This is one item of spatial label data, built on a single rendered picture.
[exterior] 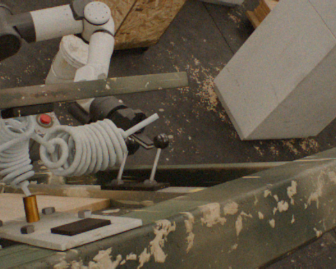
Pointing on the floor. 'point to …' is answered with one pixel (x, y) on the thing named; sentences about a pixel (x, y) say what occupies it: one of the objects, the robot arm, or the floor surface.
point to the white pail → (68, 60)
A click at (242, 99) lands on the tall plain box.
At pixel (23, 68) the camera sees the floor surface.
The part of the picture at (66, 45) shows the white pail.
